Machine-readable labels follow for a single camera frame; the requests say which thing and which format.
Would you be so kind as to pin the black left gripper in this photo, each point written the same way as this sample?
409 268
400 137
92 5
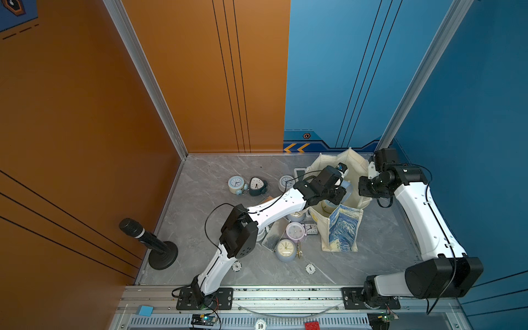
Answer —
341 192

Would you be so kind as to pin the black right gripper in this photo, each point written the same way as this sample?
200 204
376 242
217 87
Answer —
362 189

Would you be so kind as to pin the light blue triangular clock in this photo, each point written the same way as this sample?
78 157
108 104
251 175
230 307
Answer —
348 191

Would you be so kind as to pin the cream canvas bag blue print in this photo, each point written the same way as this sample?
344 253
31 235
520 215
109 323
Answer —
338 225

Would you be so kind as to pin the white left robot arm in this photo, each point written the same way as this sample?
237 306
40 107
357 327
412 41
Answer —
240 230

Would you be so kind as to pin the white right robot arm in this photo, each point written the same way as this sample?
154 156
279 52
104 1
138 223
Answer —
446 271

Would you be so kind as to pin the large white digital clock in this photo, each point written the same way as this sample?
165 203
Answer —
299 173

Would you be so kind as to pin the white round alarm clock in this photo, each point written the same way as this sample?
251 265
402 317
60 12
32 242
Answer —
286 182

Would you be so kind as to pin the small black square clock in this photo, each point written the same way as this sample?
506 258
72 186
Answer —
311 229

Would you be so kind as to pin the pink round alarm clock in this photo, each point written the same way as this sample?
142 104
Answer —
295 231

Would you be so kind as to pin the dark teal triangular clock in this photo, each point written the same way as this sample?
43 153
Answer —
257 186

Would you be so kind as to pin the grey rectangular flat clock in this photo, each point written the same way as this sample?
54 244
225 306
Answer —
275 234

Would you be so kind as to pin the blue beige-face alarm clock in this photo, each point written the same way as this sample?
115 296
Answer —
286 250

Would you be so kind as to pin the light blue round clock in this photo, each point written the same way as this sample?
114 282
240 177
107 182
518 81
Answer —
237 185

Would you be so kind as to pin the right white round marker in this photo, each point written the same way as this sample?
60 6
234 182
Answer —
310 269

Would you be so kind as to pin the white round marker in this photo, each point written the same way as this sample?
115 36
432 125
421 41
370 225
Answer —
310 269
236 266

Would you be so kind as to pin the left white round marker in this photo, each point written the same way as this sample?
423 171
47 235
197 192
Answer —
236 266

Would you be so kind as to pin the red block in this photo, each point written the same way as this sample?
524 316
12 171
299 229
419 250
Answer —
313 325

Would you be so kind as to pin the white number ten tag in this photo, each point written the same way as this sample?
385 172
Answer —
260 324

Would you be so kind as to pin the black microphone on stand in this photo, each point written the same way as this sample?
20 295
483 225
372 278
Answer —
162 254

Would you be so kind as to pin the green circuit board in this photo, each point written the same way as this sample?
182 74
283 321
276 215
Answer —
203 321

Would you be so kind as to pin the blue sticky pad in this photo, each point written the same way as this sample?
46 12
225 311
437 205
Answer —
145 310

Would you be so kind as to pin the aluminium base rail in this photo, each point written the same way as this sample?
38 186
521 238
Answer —
286 307

